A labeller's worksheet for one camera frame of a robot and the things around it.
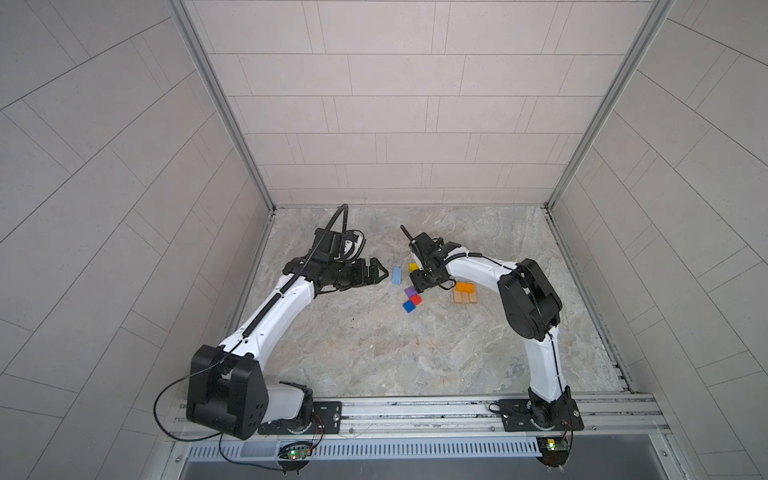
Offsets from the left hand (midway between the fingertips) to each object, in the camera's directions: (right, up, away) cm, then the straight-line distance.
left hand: (382, 271), depth 79 cm
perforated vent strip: (-3, -39, -11) cm, 41 cm away
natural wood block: (+23, -10, +12) cm, 28 cm away
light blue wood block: (+4, -4, +17) cm, 18 cm away
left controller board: (-18, -37, -15) cm, 44 cm away
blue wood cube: (+8, -12, +12) cm, 19 cm away
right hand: (+12, -6, +18) cm, 23 cm away
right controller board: (+40, -40, -11) cm, 58 cm away
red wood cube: (+10, -11, +12) cm, 19 cm away
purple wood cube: (+8, -7, +10) cm, 15 cm away
